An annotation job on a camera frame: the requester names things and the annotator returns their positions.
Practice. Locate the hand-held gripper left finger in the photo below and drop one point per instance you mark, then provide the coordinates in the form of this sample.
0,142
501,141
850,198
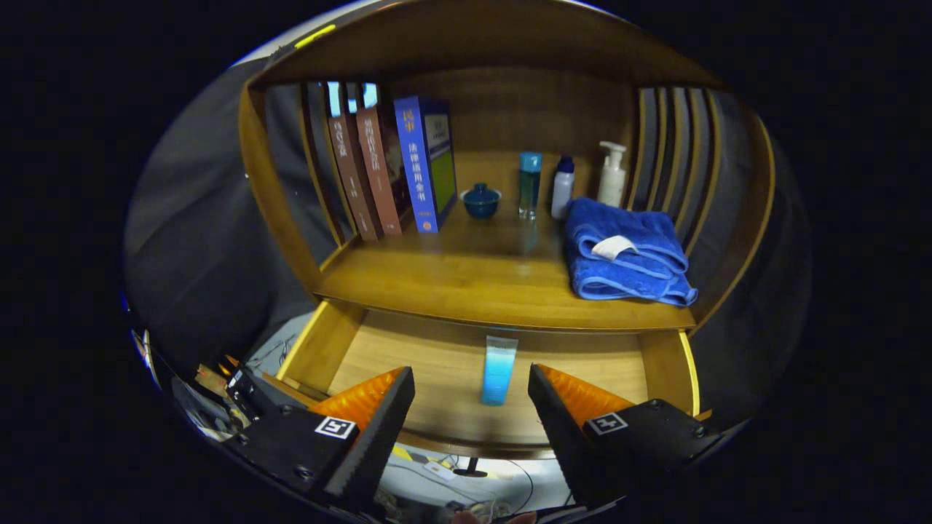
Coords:
371,451

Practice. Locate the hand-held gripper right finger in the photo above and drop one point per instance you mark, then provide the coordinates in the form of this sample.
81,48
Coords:
564,437

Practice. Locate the blue squeeze tube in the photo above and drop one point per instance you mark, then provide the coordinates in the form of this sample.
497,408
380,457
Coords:
499,375

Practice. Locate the wooden countertop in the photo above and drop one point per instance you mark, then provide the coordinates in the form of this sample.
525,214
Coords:
466,276

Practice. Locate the white power adapter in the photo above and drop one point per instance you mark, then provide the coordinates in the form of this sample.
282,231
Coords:
439,470

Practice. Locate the black device with orange parts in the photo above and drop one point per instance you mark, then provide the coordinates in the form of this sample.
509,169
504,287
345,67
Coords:
251,389

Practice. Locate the folded blue towel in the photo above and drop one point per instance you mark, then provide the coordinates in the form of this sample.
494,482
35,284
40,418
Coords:
626,269

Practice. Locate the white bottle with blue cap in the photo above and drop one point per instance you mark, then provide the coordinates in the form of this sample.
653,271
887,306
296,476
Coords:
561,193

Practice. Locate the blue lidded teacup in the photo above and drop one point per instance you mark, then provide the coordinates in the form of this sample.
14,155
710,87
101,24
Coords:
481,202

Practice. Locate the clear bottle with teal cap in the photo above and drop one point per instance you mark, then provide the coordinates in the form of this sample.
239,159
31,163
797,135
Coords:
529,185

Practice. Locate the white pump bottle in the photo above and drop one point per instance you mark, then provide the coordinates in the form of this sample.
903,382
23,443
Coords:
611,182

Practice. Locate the brown book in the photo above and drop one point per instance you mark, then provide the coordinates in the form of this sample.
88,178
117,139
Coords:
349,175
378,175

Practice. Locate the blue book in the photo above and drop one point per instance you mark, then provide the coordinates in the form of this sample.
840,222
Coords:
419,167

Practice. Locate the wooden cabinet with shelf frame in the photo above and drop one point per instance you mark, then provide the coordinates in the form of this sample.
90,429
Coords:
510,109

